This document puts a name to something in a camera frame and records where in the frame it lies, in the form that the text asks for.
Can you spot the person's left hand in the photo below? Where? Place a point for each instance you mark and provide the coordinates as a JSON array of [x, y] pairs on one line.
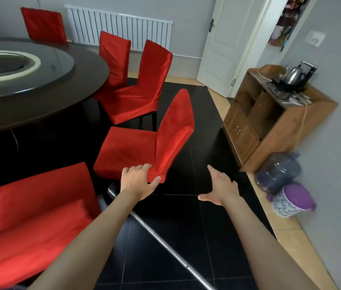
[[137, 184]]

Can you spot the person's right hand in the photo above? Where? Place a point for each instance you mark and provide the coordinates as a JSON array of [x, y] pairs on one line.
[[222, 188]]

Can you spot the person's right thumb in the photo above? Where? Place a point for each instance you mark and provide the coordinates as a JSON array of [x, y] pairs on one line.
[[206, 197]]

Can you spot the person's left middle finger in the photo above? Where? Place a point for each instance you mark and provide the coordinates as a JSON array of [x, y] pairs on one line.
[[138, 169]]

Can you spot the person's left thumb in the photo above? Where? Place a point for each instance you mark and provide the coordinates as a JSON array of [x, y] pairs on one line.
[[155, 182]]

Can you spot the person's left little finger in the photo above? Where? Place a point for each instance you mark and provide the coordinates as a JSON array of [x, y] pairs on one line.
[[124, 172]]

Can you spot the red covered chair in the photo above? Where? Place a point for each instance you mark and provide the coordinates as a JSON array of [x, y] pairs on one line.
[[44, 24], [37, 226], [114, 57], [128, 150], [140, 93]]

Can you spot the person's left forearm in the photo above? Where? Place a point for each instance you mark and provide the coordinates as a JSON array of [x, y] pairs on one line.
[[91, 244]]

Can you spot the person's right forearm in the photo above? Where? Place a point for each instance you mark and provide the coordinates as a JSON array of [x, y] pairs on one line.
[[264, 247]]

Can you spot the metal pole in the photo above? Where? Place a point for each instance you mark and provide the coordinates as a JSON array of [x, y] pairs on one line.
[[164, 243]]

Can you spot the clear blue water jug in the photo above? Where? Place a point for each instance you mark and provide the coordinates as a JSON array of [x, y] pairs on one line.
[[276, 173]]

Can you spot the white bin with purple lid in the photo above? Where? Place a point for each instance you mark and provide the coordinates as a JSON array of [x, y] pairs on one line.
[[292, 200]]

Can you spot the round dark wooden table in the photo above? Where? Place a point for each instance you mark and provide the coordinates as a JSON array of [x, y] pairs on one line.
[[76, 96]]

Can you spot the brown wooden cabinet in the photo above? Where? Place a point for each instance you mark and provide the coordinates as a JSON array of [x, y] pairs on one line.
[[279, 129]]

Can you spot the round glass turntable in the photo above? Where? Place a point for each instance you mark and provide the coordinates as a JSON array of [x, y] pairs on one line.
[[52, 66]]

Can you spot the black tea tray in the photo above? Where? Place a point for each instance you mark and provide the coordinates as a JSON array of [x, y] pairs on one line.
[[282, 89]]

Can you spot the papers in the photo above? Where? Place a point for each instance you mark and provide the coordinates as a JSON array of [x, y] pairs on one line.
[[298, 100]]

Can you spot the steel kettle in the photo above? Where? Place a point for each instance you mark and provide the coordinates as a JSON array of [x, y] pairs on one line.
[[294, 73]]

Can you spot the white door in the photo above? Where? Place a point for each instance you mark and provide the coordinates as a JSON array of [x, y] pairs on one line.
[[227, 45]]

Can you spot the white wall radiator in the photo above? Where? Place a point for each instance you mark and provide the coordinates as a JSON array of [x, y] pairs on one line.
[[119, 30]]

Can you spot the white wall switch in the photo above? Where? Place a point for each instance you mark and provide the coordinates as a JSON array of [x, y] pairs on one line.
[[315, 38]]

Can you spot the colourful wall poster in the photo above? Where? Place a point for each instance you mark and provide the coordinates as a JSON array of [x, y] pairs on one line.
[[288, 21]]

